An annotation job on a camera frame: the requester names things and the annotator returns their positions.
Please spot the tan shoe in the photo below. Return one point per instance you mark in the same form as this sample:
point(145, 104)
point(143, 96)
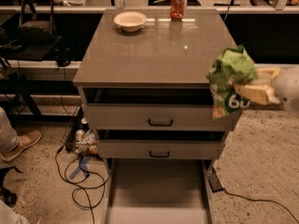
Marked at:
point(24, 141)

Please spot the beige trouser leg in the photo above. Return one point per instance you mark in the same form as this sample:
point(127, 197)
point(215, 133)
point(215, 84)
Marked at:
point(8, 136)

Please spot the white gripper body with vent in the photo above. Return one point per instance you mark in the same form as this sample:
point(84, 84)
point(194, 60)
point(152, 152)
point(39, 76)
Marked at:
point(288, 85)

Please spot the open bottom drawer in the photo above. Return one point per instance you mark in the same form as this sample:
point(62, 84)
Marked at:
point(159, 192)

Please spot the black headphones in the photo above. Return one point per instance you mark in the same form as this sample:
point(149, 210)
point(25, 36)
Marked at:
point(62, 57)

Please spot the orange soda can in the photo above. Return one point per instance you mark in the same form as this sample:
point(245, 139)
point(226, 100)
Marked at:
point(177, 9)

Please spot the middle drawer with black handle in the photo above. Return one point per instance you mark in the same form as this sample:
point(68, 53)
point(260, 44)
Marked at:
point(160, 150)

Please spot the grey drawer cabinet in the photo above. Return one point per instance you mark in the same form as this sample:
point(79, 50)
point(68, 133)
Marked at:
point(164, 63)

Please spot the drawer with black handle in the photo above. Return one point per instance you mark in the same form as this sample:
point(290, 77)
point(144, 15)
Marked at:
point(157, 118)
point(160, 150)

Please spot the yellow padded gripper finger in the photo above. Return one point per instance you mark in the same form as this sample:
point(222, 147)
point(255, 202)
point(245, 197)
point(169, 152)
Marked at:
point(259, 94)
point(266, 75)

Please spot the white ceramic bowl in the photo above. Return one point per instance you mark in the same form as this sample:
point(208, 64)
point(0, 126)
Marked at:
point(130, 21)

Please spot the top drawer with black handle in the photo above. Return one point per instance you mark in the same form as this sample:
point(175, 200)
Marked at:
point(157, 118)

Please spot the black bag on shelf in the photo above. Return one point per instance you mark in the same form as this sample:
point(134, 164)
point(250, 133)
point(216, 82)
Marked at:
point(35, 31)

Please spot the pile of snack packages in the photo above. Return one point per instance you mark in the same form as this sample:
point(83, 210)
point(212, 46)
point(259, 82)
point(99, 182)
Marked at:
point(85, 139)

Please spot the green rice chip bag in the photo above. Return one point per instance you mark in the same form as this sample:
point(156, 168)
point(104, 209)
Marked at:
point(233, 66)

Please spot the black power adapter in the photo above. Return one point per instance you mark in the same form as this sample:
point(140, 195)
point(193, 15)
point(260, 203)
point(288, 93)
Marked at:
point(215, 182)

